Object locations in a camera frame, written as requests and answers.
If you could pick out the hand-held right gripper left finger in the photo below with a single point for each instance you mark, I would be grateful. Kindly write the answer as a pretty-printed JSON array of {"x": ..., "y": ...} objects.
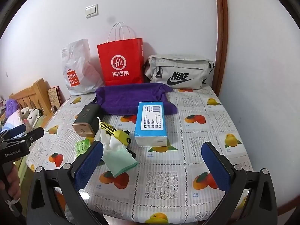
[{"x": 89, "y": 166}]

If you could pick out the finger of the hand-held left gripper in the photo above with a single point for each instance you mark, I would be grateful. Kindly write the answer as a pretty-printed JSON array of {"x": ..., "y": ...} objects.
[
  {"x": 15, "y": 130},
  {"x": 35, "y": 134}
]

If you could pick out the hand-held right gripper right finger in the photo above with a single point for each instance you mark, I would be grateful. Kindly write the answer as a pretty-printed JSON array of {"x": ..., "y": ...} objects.
[{"x": 215, "y": 166}]

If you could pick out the green wipes packet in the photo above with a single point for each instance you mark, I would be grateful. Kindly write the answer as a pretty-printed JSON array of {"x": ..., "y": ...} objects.
[{"x": 82, "y": 146}]

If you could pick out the dark green tin box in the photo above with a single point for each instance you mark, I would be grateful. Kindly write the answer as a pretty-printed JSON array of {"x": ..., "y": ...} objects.
[{"x": 86, "y": 114}]

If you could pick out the blue tissue pack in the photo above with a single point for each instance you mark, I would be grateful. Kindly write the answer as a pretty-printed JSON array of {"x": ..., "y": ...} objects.
[{"x": 150, "y": 121}]

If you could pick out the person's left hand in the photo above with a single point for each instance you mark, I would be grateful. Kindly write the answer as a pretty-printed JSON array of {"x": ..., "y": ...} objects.
[{"x": 11, "y": 180}]

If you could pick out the white spotted plush toy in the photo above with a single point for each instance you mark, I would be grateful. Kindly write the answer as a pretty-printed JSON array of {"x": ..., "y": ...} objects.
[{"x": 30, "y": 116}]

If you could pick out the purple plush toy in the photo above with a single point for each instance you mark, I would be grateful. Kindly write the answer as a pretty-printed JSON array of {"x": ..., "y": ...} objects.
[{"x": 11, "y": 107}]

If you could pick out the brown illustrated book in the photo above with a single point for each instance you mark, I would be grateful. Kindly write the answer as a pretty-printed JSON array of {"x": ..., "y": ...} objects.
[{"x": 55, "y": 97}]

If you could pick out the wooden headboard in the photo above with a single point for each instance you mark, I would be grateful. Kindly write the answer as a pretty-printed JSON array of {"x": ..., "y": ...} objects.
[{"x": 39, "y": 91}]

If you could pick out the fruit print tablecloth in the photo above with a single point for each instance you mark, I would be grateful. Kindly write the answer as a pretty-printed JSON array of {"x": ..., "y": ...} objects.
[{"x": 164, "y": 168}]

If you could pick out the purple towel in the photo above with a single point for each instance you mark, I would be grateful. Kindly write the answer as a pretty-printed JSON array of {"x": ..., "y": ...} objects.
[{"x": 121, "y": 98}]

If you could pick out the white plastic shopping bag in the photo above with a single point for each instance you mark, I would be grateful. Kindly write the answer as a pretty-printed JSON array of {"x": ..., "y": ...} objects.
[{"x": 79, "y": 63}]

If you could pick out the grey waist bag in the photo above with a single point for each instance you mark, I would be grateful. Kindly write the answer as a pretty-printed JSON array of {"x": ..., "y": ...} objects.
[{"x": 178, "y": 63}]

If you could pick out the red paper bag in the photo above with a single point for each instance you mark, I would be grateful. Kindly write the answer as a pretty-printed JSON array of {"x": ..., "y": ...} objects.
[{"x": 121, "y": 51}]

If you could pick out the white light switch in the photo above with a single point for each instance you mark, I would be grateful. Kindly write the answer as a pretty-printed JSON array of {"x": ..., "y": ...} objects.
[{"x": 91, "y": 11}]

